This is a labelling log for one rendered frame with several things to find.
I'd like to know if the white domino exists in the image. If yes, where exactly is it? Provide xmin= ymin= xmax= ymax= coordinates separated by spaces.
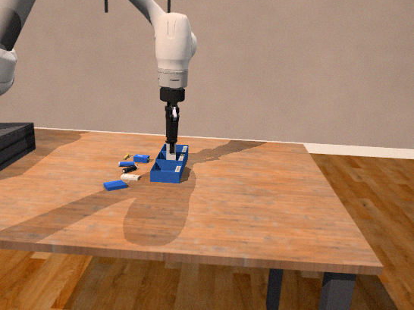
xmin=121 ymin=174 xmax=140 ymax=180

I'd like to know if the blue aa battery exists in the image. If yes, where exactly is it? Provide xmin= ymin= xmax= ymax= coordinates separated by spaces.
xmin=118 ymin=161 xmax=135 ymax=167

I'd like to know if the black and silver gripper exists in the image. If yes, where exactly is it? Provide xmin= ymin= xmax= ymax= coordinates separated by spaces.
xmin=160 ymin=88 xmax=185 ymax=160

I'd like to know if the blue nine-volt battery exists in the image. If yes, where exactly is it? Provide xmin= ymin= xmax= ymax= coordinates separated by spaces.
xmin=133 ymin=154 xmax=150 ymax=163

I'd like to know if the blue three-compartment bin rack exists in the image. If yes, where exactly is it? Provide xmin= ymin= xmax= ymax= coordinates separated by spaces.
xmin=150 ymin=144 xmax=189 ymax=183

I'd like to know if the black aa battery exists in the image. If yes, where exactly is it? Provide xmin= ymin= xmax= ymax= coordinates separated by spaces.
xmin=122 ymin=165 xmax=137 ymax=174

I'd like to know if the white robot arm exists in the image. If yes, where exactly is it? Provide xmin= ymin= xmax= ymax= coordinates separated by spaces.
xmin=0 ymin=0 xmax=197 ymax=96

